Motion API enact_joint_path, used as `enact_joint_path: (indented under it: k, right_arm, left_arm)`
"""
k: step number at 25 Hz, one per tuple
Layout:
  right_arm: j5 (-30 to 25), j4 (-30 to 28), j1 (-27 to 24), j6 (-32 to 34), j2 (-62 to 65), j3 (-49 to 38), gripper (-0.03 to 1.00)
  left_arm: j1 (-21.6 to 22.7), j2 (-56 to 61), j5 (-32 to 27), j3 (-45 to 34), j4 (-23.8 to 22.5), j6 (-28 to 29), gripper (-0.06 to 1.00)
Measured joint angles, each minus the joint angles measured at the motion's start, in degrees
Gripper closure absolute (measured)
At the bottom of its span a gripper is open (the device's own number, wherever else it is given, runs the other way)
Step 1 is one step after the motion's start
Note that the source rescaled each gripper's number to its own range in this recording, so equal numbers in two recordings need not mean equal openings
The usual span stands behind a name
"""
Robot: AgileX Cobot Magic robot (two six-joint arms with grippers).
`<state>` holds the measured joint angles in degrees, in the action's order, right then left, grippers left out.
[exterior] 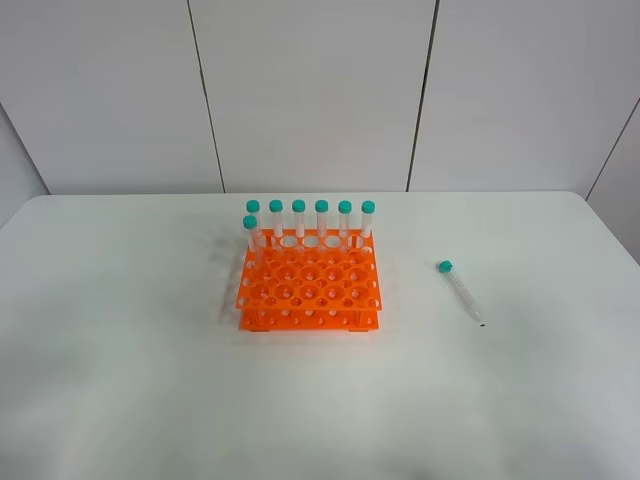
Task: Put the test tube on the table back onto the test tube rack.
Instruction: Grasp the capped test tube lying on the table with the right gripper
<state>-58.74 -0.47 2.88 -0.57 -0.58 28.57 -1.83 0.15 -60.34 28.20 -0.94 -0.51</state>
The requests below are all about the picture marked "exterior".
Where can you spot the teal-capped test tube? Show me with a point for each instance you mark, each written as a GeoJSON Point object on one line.
{"type": "Point", "coordinates": [468, 302]}

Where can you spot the orange test tube rack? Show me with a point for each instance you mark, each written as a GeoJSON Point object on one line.
{"type": "Point", "coordinates": [310, 284]}

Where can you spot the rack tube back far-right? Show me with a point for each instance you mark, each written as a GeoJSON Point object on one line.
{"type": "Point", "coordinates": [368, 208]}

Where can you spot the rack tube second row left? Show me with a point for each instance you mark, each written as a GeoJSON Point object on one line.
{"type": "Point", "coordinates": [251, 225]}

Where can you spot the rack tube back far-left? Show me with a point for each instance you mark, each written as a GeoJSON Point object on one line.
{"type": "Point", "coordinates": [253, 207]}

